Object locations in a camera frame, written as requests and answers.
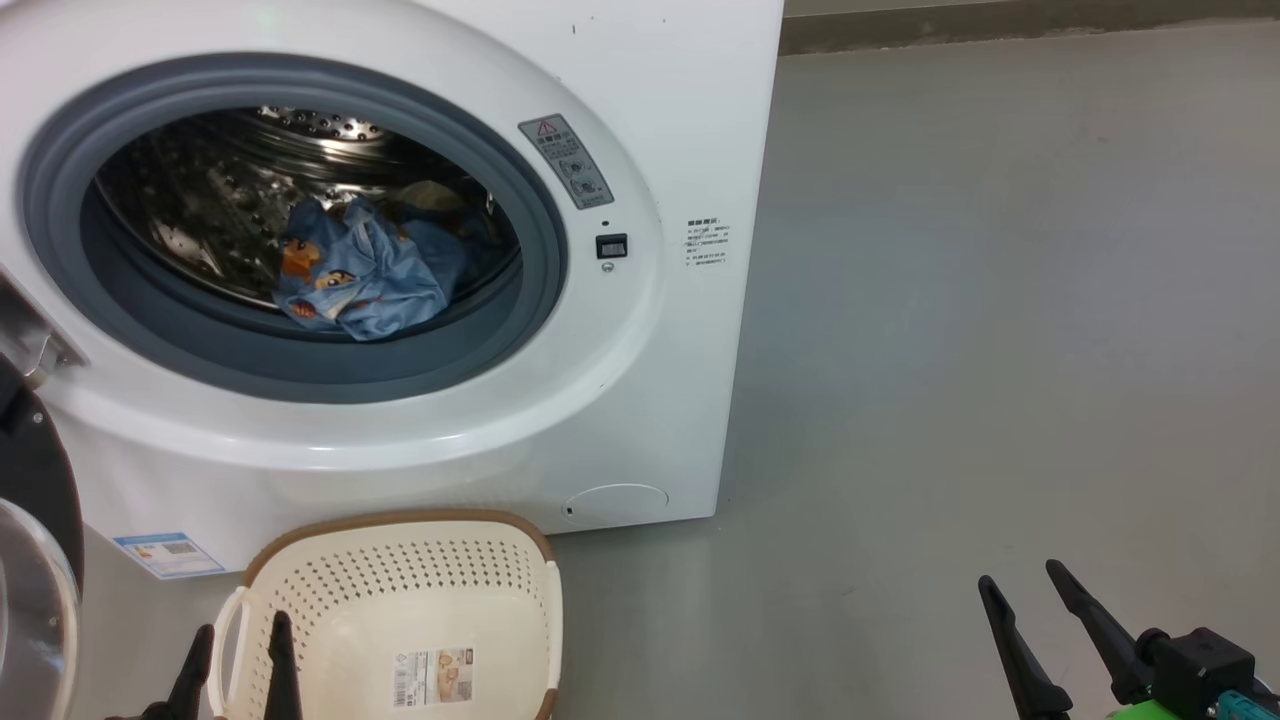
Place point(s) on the round white filter cover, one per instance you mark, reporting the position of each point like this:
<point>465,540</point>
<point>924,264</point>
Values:
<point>615,505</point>

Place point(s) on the grey rubber door seal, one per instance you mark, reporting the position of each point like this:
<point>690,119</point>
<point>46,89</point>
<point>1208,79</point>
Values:
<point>300,370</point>

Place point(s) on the small printed text sticker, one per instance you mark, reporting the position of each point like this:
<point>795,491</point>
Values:
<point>707,242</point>

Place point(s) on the white front-load washing machine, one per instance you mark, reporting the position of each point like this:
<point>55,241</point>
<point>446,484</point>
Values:
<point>650,380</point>

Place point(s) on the metal door hinge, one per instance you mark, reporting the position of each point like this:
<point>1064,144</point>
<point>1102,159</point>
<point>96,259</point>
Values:
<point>35,345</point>

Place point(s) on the cream garment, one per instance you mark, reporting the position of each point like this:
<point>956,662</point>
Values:
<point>432,195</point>

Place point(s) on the blue energy label sticker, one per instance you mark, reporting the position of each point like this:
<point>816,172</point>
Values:
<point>170,555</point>

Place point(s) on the blue printed garment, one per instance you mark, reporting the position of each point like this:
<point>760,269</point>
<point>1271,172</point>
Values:
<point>370,280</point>

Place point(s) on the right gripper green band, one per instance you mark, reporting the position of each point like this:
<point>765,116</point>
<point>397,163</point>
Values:
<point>1160,712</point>

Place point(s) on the cream plastic laundry basket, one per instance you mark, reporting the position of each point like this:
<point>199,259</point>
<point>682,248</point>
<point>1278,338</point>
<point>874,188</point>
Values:
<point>430,600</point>

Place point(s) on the grey warning sticker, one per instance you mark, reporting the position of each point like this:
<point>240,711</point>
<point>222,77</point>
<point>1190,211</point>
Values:
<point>566,160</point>

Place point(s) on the black door latch socket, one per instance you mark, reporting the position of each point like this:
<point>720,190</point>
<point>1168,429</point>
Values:
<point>612,246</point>

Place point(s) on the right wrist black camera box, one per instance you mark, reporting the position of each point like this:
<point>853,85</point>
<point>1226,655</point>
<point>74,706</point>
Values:
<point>1200,665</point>

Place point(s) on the steel washing drum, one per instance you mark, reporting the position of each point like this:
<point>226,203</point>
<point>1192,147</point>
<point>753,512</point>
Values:
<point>200,190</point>

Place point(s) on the paper label inside basket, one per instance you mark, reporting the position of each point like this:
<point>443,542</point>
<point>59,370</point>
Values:
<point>433,678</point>

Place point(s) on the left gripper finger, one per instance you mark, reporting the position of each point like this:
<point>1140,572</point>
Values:
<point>283,680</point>
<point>192,690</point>

